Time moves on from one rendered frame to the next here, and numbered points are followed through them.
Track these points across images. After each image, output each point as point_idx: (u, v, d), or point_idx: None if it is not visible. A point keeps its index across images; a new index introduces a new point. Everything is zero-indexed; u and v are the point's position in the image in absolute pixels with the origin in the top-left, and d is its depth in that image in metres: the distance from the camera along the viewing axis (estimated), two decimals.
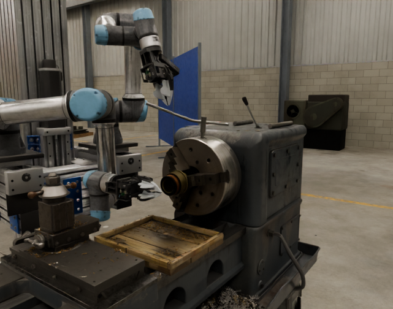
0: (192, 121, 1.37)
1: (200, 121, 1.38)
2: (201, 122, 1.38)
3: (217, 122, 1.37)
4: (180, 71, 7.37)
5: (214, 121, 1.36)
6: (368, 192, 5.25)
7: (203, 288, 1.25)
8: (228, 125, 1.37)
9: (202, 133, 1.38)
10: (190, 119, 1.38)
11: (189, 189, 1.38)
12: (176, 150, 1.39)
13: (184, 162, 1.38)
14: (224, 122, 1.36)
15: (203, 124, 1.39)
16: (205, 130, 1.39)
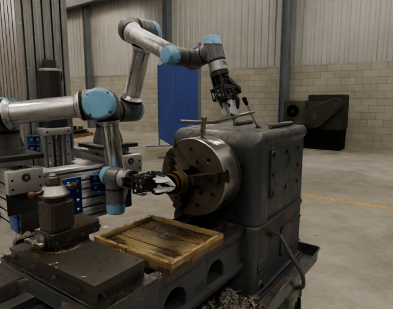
0: (213, 122, 1.40)
1: (206, 121, 1.37)
2: (206, 123, 1.37)
3: (191, 120, 1.34)
4: (180, 71, 7.37)
5: (193, 119, 1.35)
6: (368, 192, 5.25)
7: (203, 288, 1.25)
8: (181, 122, 1.33)
9: (202, 133, 1.39)
10: (216, 121, 1.39)
11: (189, 189, 1.38)
12: (176, 150, 1.39)
13: (184, 162, 1.38)
14: (184, 119, 1.34)
15: (203, 125, 1.36)
16: (202, 131, 1.37)
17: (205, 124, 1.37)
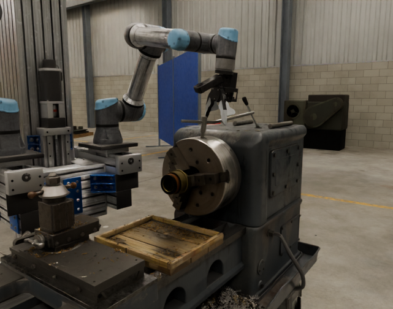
0: (213, 122, 1.40)
1: (206, 121, 1.37)
2: (206, 123, 1.37)
3: (192, 120, 1.34)
4: (180, 71, 7.37)
5: (194, 119, 1.35)
6: (368, 192, 5.25)
7: (203, 288, 1.25)
8: (181, 122, 1.32)
9: (202, 133, 1.39)
10: (216, 121, 1.39)
11: (189, 189, 1.38)
12: (176, 150, 1.39)
13: (184, 162, 1.38)
14: (185, 119, 1.34)
15: (204, 125, 1.36)
16: (202, 131, 1.37)
17: (205, 124, 1.37)
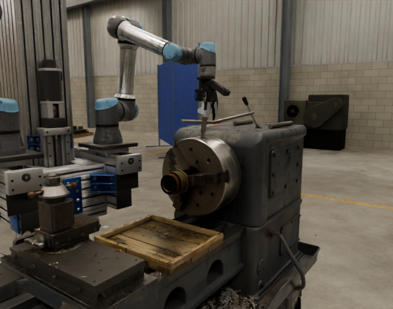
0: (213, 122, 1.40)
1: (207, 121, 1.37)
2: (206, 123, 1.37)
3: (192, 120, 1.34)
4: (180, 71, 7.37)
5: (194, 119, 1.35)
6: (368, 192, 5.25)
7: (203, 288, 1.25)
8: (181, 122, 1.32)
9: (202, 133, 1.39)
10: (216, 121, 1.39)
11: (189, 189, 1.38)
12: (176, 150, 1.39)
13: (184, 162, 1.38)
14: (185, 119, 1.34)
15: (204, 125, 1.36)
16: (202, 131, 1.37)
17: (205, 124, 1.37)
